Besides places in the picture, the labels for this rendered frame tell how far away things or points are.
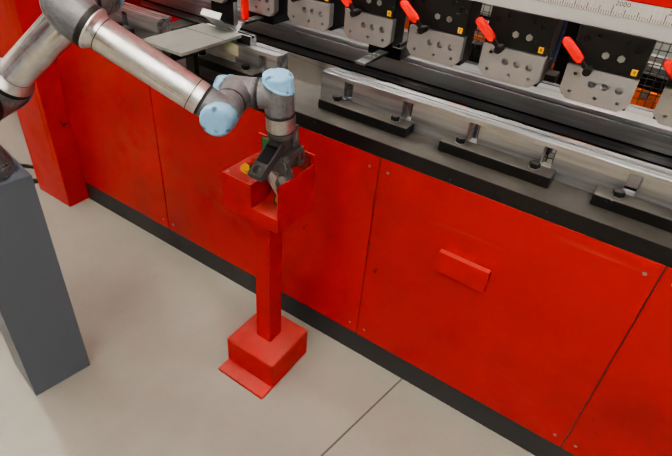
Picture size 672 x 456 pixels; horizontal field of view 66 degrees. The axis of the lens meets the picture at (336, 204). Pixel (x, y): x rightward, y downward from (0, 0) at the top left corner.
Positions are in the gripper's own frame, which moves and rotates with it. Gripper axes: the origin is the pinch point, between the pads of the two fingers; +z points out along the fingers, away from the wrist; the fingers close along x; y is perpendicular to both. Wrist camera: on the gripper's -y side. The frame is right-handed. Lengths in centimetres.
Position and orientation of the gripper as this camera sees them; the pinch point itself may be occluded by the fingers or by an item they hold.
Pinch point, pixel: (279, 195)
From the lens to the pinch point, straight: 143.5
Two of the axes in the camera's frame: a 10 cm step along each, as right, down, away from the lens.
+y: 5.6, -5.1, 6.5
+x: -8.3, -3.7, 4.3
